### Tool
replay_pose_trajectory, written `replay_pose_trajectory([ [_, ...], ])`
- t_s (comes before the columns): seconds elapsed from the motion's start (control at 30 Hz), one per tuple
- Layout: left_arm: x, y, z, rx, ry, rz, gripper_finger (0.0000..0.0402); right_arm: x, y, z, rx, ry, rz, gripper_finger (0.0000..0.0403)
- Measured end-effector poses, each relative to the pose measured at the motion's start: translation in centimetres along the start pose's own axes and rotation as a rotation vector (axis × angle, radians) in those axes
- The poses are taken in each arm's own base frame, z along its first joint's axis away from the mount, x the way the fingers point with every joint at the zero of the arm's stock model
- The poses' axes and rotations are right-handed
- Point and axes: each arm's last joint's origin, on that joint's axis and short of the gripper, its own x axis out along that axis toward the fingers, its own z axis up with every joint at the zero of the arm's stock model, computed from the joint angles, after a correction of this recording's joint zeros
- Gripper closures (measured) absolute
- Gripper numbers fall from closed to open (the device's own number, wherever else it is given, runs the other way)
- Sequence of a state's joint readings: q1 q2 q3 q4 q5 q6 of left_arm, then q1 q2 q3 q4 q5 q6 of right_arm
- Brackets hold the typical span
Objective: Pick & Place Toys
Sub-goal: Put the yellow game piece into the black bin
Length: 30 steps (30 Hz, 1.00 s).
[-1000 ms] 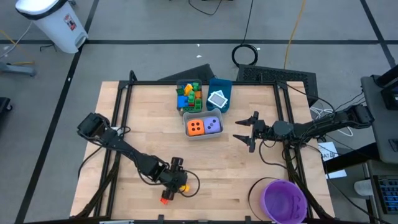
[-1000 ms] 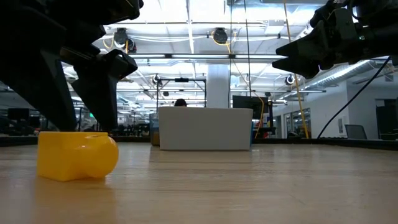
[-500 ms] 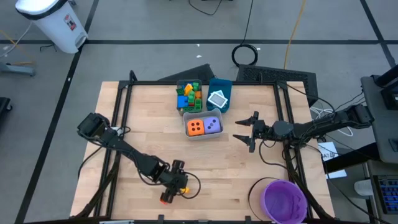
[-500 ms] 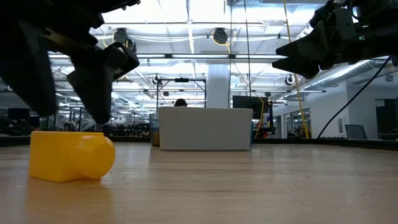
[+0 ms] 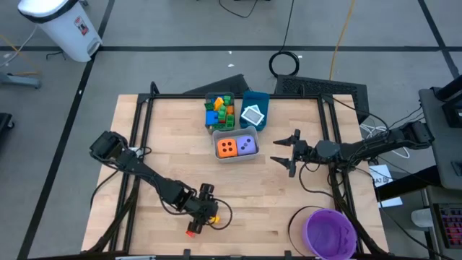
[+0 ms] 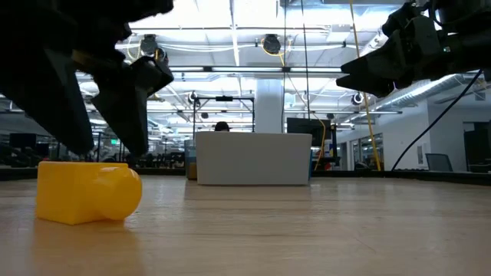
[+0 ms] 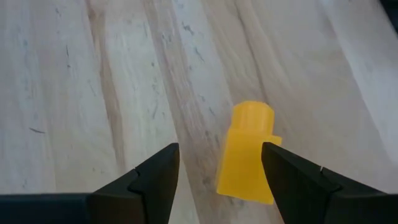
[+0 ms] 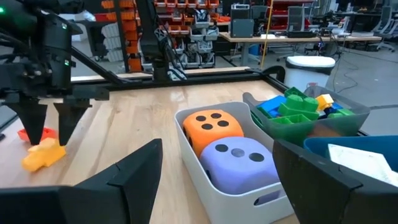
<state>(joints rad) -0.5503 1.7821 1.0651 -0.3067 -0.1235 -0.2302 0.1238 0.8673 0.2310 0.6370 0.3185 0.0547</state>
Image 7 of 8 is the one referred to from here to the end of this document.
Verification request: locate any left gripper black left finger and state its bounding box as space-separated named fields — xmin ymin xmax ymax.
xmin=88 ymin=142 xmax=181 ymax=224

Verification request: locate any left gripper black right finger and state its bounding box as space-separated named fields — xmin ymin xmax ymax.
xmin=261 ymin=142 xmax=387 ymax=224

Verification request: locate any yellow single-stud block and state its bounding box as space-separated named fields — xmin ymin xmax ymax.
xmin=215 ymin=100 xmax=283 ymax=206

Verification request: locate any black table frame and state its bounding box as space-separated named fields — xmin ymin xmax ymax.
xmin=379 ymin=0 xmax=398 ymax=32

